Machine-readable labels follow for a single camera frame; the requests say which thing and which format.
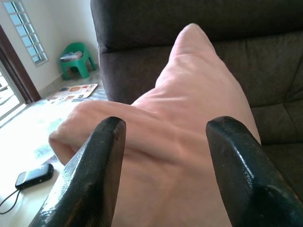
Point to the printed floor mat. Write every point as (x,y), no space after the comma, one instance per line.
(75,91)

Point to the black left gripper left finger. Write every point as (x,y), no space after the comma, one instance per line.
(87,179)

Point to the white side table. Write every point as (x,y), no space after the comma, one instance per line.
(28,205)

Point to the glass block window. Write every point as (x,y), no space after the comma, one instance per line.
(26,33)

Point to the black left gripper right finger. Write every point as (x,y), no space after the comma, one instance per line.
(246,179)

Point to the pink pillow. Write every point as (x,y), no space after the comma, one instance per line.
(177,106)

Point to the grey-brown fabric sofa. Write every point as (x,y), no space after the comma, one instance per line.
(260,71)

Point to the stack of magazines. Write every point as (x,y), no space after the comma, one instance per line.
(71,56)

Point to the green plastic stool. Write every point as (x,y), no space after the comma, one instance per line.
(86,63)

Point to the brown wooden door frame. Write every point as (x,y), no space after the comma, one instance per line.
(21,80)

